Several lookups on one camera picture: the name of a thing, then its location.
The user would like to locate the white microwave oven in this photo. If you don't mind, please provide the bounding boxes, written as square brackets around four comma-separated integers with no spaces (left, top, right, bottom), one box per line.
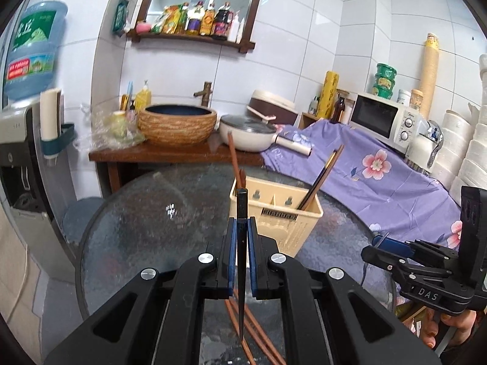
[349,92,423,152]

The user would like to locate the green hanging packet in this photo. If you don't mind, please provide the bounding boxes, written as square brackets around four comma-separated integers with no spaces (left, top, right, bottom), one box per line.
[113,0,130,38]

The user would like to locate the person's right hand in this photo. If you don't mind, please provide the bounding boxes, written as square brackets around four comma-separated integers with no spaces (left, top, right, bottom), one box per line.
[419,308,481,350]

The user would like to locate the blue water jug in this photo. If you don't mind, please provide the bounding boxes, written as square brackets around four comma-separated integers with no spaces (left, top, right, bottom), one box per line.
[3,1,69,101]

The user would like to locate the dark soy sauce bottle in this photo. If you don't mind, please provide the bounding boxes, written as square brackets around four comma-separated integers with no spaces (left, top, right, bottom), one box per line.
[213,2,234,41]

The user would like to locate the stacks of white paper bowls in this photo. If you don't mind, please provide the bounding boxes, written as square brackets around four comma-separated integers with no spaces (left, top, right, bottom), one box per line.
[430,53,487,198]

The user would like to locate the cream pan with lid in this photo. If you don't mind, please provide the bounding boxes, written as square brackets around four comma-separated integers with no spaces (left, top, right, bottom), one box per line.
[219,114,313,157]

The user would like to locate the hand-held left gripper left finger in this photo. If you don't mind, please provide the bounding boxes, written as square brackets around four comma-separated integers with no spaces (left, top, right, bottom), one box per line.
[46,217,238,365]

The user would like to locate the brown and white rice cooker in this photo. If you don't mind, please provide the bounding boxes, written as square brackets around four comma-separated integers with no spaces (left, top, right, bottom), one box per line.
[247,90,299,125]

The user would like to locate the white ladle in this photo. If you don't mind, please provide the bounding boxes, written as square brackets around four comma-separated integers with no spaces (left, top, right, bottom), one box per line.
[247,106,277,120]

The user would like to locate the bronze bamboo-shaped faucet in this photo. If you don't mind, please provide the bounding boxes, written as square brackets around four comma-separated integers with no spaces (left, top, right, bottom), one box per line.
[193,81,213,108]

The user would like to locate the purple floral cloth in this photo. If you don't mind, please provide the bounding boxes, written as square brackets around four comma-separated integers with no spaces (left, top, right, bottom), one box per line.
[261,119,467,259]

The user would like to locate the white roll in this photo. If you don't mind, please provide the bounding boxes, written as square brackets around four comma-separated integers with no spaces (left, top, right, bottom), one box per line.
[40,88,61,141]

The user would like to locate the woven pattern wash basin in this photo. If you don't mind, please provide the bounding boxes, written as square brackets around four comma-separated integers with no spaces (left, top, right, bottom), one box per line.
[138,103,218,146]

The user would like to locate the brown glass bottle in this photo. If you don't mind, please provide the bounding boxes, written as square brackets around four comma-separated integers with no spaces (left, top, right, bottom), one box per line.
[330,95,346,124]

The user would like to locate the teal wall holder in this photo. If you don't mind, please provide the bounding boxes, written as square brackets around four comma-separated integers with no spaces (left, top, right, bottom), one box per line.
[41,122,79,158]

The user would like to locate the yellow seasoning packet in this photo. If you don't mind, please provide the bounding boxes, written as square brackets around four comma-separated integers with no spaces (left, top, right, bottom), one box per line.
[152,5,182,34]

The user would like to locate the black chopstick with gold band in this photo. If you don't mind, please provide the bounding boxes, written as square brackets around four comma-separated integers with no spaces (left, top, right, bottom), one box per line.
[297,150,339,211]

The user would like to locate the amber sauce bottle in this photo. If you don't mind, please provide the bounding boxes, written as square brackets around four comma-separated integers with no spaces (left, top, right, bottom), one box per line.
[201,3,217,37]

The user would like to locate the clear plastic bag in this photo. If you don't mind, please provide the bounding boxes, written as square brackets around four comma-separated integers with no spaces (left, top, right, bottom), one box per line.
[82,103,147,149]

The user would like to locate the yellow wrap roll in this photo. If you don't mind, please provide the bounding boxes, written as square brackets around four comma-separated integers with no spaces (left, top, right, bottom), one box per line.
[317,70,339,120]

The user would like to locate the cream plastic utensil holder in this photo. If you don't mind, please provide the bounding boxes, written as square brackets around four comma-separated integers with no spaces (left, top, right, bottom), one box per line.
[228,177,324,259]

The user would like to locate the brown wooden chopstick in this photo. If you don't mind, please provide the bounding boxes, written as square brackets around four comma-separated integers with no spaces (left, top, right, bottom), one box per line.
[224,298,256,365]
[302,144,345,210]
[227,131,247,191]
[243,300,287,365]
[238,312,276,365]

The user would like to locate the bottle with purple label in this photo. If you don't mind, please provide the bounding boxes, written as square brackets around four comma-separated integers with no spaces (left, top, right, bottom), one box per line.
[186,0,206,35]

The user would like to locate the plain black chopstick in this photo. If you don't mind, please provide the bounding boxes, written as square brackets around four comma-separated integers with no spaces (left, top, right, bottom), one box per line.
[236,187,249,346]

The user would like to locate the wooden counter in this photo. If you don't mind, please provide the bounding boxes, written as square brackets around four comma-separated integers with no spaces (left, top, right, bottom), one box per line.
[89,137,267,194]

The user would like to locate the tall stack of tan cups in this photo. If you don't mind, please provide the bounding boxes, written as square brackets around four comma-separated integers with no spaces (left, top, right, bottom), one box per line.
[418,33,441,120]

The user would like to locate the small wooden box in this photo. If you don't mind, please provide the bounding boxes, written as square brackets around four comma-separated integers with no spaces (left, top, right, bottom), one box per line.
[298,112,320,130]

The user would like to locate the grey round stool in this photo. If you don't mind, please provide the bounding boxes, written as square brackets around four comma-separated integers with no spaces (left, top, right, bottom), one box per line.
[62,196,105,246]

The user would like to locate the water dispenser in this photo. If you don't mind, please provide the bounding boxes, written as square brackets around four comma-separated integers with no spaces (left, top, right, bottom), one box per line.
[0,104,61,236]

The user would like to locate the wooden framed mirror shelf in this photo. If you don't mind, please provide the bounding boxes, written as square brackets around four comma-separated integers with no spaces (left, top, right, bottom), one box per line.
[125,0,269,54]

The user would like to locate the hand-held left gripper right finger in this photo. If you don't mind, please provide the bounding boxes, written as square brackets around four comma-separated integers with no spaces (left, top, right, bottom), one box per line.
[247,217,442,365]

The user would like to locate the white squeeze bottle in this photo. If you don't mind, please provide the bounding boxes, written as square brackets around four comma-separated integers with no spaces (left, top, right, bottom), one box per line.
[228,11,240,42]

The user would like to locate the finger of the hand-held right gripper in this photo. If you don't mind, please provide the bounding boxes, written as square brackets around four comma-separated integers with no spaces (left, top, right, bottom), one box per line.
[371,235,415,259]
[361,245,413,274]

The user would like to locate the yellow soap bottle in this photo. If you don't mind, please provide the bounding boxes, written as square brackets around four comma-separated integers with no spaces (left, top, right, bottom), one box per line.
[135,80,152,113]

